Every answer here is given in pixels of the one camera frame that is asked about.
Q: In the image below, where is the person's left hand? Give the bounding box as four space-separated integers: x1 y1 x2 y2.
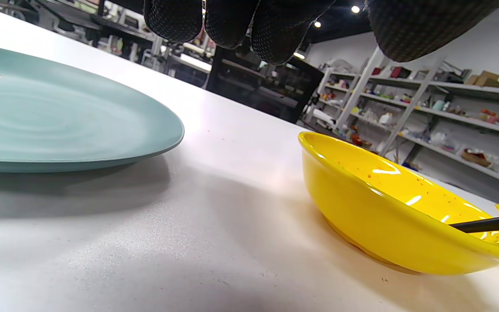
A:
143 0 499 65

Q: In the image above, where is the yellow sauce bowl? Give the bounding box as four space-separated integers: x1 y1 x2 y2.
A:
298 131 499 276

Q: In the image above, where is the black equipment rack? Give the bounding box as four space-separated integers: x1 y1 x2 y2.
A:
206 43 324 124

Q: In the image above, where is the white shelving unit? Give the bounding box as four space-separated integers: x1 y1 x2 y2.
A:
301 45 499 193

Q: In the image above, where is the brown cardboard box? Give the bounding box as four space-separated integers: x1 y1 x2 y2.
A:
466 71 499 89

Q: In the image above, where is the teal plate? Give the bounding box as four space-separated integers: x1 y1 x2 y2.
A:
0 42 185 174

